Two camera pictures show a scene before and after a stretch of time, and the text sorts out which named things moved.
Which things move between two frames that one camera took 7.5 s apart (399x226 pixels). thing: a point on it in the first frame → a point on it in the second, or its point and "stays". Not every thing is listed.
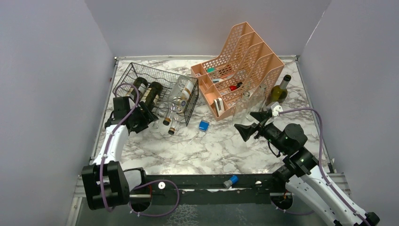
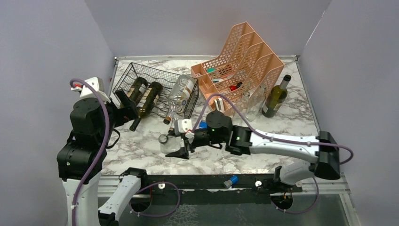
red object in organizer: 233,87 stays
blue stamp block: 203,125 stays
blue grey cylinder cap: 233,180 stays
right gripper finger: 245,131 → 181,153
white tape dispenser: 219,105 stays
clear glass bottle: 156,124 → 170,144
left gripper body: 140,119 → 120,116
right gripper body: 269,131 → 197,141
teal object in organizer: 211,69 stays
